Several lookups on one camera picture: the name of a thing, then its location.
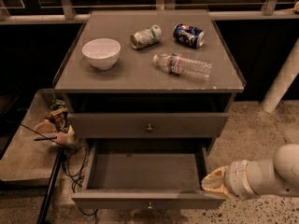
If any grey drawer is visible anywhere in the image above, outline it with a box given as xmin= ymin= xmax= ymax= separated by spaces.
xmin=68 ymin=113 xmax=228 ymax=138
xmin=72 ymin=138 xmax=225 ymax=209

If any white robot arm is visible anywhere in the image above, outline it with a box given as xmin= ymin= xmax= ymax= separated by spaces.
xmin=201 ymin=144 xmax=299 ymax=201

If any grey top drawer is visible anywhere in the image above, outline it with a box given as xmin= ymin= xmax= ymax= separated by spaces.
xmin=68 ymin=113 xmax=228 ymax=138

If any grey drawer cabinet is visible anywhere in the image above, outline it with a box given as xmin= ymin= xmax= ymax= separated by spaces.
xmin=51 ymin=9 xmax=247 ymax=151

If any clear plastic water bottle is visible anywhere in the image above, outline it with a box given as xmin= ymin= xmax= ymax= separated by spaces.
xmin=153 ymin=53 xmax=212 ymax=82

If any blue soda can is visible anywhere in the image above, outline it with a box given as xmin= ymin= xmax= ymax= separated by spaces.
xmin=173 ymin=24 xmax=205 ymax=49

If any green white soda can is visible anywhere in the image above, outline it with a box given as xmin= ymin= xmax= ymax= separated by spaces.
xmin=130 ymin=24 xmax=162 ymax=49

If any white bowl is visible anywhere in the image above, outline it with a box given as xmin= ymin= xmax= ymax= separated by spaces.
xmin=82 ymin=38 xmax=121 ymax=70

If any grey side tray table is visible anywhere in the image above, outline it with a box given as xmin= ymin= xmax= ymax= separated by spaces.
xmin=0 ymin=89 xmax=59 ymax=190

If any metal window railing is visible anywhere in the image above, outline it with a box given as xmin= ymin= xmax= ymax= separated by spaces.
xmin=0 ymin=0 xmax=299 ymax=24

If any white diagonal post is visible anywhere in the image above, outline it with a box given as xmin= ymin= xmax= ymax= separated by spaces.
xmin=261 ymin=38 xmax=299 ymax=113

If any black cable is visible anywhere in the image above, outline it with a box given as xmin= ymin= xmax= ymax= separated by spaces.
xmin=18 ymin=121 xmax=99 ymax=224

